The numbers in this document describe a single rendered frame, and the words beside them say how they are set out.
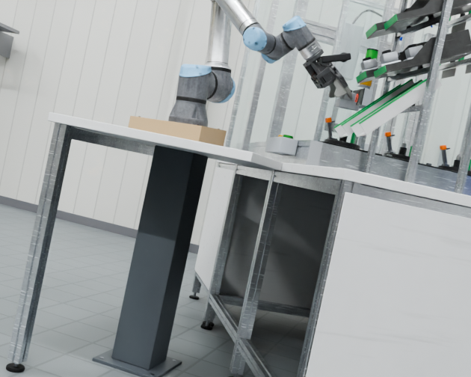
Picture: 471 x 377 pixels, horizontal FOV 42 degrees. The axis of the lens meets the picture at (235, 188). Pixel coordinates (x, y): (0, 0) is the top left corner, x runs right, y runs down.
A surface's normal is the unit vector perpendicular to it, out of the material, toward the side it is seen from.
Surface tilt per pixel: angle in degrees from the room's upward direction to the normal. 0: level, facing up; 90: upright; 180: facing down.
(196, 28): 90
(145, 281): 90
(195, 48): 90
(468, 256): 90
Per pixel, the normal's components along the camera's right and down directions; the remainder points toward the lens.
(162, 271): -0.29, -0.04
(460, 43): 0.03, 0.03
